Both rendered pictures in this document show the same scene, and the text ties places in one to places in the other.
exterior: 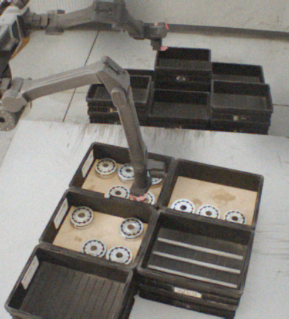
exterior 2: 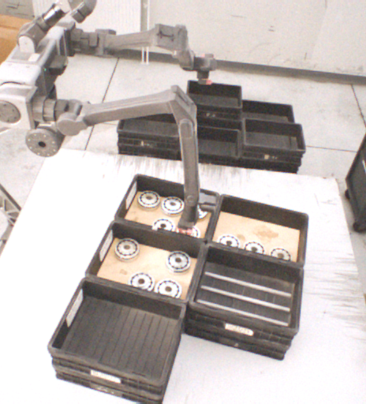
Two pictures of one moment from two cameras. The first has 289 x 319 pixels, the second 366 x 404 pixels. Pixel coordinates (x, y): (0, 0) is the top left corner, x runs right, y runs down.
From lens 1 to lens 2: 0.23 m
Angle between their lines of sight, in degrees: 7
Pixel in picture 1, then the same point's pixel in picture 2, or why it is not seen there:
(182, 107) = (211, 144)
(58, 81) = (124, 107)
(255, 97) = (285, 136)
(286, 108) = (311, 149)
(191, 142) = (227, 178)
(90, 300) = (138, 338)
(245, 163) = (282, 201)
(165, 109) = not seen: hidden behind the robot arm
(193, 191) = (237, 226)
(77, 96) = (98, 126)
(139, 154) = (194, 188)
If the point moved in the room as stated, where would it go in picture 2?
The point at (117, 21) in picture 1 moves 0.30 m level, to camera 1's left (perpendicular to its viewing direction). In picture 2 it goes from (180, 49) to (95, 46)
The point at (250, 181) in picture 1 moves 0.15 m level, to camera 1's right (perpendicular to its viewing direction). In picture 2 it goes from (293, 219) to (326, 219)
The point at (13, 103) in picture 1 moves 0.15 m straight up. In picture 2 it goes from (70, 127) to (65, 87)
